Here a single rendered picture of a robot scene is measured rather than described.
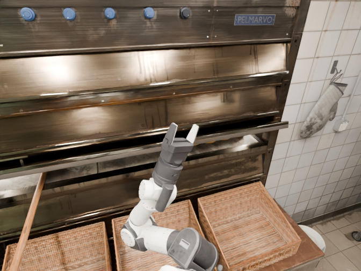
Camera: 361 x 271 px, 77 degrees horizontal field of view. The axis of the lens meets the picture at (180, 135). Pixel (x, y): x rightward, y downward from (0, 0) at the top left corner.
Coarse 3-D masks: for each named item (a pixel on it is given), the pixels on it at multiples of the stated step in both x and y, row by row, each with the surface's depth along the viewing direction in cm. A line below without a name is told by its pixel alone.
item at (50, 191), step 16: (256, 144) 167; (192, 160) 150; (208, 160) 155; (80, 176) 136; (96, 176) 136; (112, 176) 136; (128, 176) 140; (0, 192) 124; (16, 192) 124; (32, 192) 124; (48, 192) 128
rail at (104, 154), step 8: (248, 128) 133; (256, 128) 135; (200, 136) 125; (208, 136) 127; (216, 136) 128; (152, 144) 118; (160, 144) 119; (104, 152) 112; (112, 152) 112; (120, 152) 114; (56, 160) 106; (64, 160) 106; (72, 160) 107; (80, 160) 109; (8, 168) 101; (16, 168) 101; (24, 168) 102; (32, 168) 103
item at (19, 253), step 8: (40, 176) 131; (40, 184) 125; (40, 192) 122; (32, 200) 116; (32, 208) 111; (32, 216) 108; (24, 224) 103; (24, 232) 99; (24, 240) 96; (16, 248) 93; (24, 248) 94; (16, 256) 90; (16, 264) 88
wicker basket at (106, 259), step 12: (84, 228) 144; (96, 228) 146; (36, 240) 136; (48, 240) 139; (60, 240) 141; (72, 240) 143; (84, 240) 145; (96, 240) 148; (12, 252) 134; (24, 252) 136; (36, 252) 138; (48, 252) 141; (60, 252) 143; (84, 252) 148; (96, 252) 150; (108, 252) 143; (36, 264) 140; (48, 264) 142; (60, 264) 145; (72, 264) 147; (84, 264) 149; (96, 264) 149; (108, 264) 134
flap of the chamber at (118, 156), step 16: (208, 128) 145; (224, 128) 143; (240, 128) 141; (272, 128) 139; (112, 144) 128; (128, 144) 126; (144, 144) 124; (16, 160) 114; (32, 160) 113; (48, 160) 112; (96, 160) 111; (0, 176) 100; (16, 176) 102
